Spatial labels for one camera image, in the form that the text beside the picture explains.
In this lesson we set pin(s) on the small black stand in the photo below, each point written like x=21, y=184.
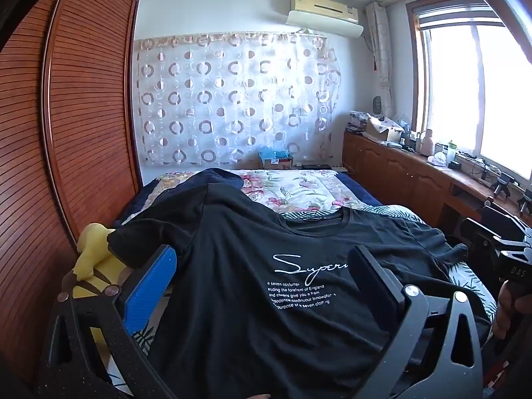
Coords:
x=525, y=201
x=503, y=185

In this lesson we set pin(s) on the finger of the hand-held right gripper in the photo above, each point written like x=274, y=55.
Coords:
x=505, y=216
x=476, y=237

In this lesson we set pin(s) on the brown slatted wooden wardrobe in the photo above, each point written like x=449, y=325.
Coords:
x=83, y=112

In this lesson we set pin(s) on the tied patterned window curtain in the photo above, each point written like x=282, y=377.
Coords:
x=380, y=50

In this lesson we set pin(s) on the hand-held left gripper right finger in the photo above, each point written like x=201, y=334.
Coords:
x=374, y=274

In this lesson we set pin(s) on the long wooden cabinet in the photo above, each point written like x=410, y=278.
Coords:
x=395, y=174

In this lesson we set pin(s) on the black printed T-shirt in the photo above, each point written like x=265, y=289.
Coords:
x=249, y=299

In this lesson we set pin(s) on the yellow plush toy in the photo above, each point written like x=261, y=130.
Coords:
x=93, y=249

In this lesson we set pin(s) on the pale crumpled plastic bag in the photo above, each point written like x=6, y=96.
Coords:
x=437, y=160

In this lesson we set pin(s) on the green leaf-print bed sheet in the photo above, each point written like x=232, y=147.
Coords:
x=469, y=278

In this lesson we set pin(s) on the sheer circle-patterned wall curtain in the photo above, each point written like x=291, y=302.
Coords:
x=232, y=99

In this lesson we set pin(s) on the green-capped bottle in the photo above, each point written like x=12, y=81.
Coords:
x=451, y=153

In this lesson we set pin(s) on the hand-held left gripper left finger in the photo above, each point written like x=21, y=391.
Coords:
x=149, y=286

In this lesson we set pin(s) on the small dark grille fan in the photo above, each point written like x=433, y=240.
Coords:
x=377, y=107

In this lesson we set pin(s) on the person's right hand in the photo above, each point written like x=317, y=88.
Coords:
x=505, y=309

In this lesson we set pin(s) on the pile of patterned cloth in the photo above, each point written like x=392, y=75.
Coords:
x=359, y=120

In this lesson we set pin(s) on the wood-framed window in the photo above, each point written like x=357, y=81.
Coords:
x=478, y=91

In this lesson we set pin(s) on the cardboard box with blue items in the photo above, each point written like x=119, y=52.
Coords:
x=275, y=158

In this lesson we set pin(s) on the small black box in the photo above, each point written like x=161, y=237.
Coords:
x=455, y=165

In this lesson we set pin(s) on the navy folded garment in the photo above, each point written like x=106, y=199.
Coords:
x=220, y=178

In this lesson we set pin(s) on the cream wall air conditioner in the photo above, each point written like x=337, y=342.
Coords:
x=324, y=14

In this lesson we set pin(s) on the open cardboard box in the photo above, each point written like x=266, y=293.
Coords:
x=386, y=131

